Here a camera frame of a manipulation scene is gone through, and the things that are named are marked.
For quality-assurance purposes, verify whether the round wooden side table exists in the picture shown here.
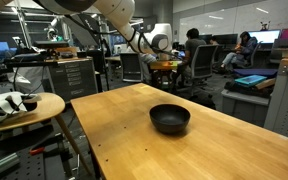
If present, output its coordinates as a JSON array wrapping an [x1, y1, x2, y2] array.
[[0, 92, 93, 176]]

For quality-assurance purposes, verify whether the person in dark t-shirt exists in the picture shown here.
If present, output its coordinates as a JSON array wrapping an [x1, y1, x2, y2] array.
[[175, 27, 207, 84]]

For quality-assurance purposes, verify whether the black bag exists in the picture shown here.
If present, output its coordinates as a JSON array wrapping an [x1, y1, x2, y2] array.
[[223, 80, 274, 99]]

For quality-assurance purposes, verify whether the person in blue jacket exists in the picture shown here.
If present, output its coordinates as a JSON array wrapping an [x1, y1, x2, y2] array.
[[221, 31, 259, 70]]

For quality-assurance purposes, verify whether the small black cup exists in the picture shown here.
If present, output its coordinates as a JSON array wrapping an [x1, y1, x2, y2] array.
[[20, 94, 39, 113]]

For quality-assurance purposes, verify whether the dark drawer cabinet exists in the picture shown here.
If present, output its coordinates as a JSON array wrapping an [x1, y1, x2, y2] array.
[[47, 58, 99, 103]]

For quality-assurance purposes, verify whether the black mesh office chair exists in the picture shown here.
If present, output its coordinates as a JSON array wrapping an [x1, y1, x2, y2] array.
[[118, 52, 143, 83]]

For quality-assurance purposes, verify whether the teal flat case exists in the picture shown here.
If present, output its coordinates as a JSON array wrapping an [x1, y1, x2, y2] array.
[[234, 74, 268, 88]]

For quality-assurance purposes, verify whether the lit white computer monitor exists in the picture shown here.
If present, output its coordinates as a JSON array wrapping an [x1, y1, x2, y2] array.
[[248, 29, 282, 45]]

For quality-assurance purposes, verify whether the brown meeting table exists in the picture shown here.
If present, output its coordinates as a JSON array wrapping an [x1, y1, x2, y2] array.
[[149, 60, 182, 90]]

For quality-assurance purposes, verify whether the aluminium extrusion bar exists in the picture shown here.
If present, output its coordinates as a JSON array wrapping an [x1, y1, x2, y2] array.
[[0, 152, 21, 178]]

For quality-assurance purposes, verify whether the black backpack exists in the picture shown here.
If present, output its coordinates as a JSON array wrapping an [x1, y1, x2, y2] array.
[[187, 94, 217, 111]]

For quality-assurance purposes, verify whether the wooden plank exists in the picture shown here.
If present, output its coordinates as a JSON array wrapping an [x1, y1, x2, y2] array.
[[254, 77, 277, 91]]

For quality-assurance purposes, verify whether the dark computer monitor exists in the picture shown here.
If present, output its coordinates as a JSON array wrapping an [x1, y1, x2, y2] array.
[[213, 33, 239, 46]]

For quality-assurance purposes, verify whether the blue cushion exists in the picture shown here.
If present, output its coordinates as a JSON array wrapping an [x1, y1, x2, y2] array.
[[233, 68, 279, 80]]

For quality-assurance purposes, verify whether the black bowl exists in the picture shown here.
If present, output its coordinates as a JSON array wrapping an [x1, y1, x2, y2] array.
[[149, 103, 192, 135]]

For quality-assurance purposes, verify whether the black perforated breadboard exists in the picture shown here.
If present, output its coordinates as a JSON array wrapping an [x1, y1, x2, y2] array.
[[0, 146, 68, 180]]

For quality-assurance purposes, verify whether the gray office chair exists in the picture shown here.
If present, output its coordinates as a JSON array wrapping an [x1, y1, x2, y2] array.
[[183, 44, 220, 97]]

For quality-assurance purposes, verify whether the grey storage bin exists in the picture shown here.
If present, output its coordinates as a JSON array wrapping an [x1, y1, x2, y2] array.
[[221, 88, 271, 128]]

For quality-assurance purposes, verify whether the red-handled tool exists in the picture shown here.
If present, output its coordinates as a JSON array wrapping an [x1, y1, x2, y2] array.
[[28, 146, 47, 157]]

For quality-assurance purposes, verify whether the person in gray hoodie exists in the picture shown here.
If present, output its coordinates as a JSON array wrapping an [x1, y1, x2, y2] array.
[[138, 52, 159, 83]]

